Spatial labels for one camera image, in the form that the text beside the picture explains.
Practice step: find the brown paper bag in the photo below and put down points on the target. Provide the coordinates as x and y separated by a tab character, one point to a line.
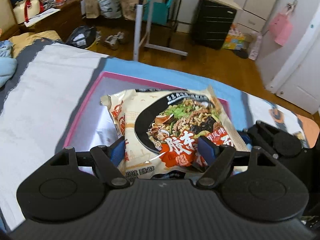
92	8

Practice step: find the blue plush toy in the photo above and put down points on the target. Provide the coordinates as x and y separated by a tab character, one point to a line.
8	64

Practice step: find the pink paper bag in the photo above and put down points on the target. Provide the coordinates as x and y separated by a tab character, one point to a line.
280	28

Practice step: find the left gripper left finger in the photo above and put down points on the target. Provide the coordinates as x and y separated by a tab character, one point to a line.
106	160

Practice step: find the white door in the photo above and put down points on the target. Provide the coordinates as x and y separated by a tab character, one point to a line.
298	81

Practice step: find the white folding desk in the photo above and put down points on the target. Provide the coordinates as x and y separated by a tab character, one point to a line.
144	41

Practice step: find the pink storage box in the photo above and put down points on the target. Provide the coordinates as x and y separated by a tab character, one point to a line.
90	123

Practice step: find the instant noodle packet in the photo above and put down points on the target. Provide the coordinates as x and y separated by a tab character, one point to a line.
161	129

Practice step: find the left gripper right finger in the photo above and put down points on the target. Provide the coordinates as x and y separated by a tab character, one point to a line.
219	160

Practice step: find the white pink pouch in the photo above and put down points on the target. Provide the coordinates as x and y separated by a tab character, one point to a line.
254	45

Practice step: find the teal shopping bag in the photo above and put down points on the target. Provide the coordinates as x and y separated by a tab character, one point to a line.
160	12

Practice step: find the black suitcase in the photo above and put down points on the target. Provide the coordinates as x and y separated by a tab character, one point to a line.
211	24

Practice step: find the colourful gift bag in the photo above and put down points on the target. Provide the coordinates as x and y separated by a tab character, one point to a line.
234	40

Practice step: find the wooden nightstand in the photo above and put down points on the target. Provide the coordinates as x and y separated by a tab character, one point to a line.
64	22

